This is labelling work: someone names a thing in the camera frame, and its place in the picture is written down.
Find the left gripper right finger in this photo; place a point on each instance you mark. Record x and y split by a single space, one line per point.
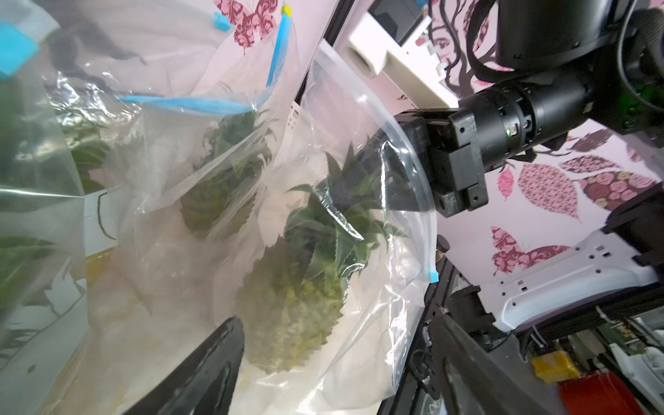
493 389

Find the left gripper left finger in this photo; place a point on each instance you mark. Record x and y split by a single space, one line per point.
205 381

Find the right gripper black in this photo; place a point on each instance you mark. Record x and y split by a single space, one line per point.
425 160

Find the pineapple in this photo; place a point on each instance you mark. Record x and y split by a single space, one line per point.
48 151
224 189
292 298

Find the zip-top bag clear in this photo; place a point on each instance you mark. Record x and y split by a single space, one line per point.
158 75
38 342
365 355

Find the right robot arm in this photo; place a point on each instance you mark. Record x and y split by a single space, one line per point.
550 66

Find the amber bottle black cap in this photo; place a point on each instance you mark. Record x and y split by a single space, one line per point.
442 247

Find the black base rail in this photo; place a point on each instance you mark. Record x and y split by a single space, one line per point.
432 385

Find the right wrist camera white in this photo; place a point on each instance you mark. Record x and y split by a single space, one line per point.
404 75

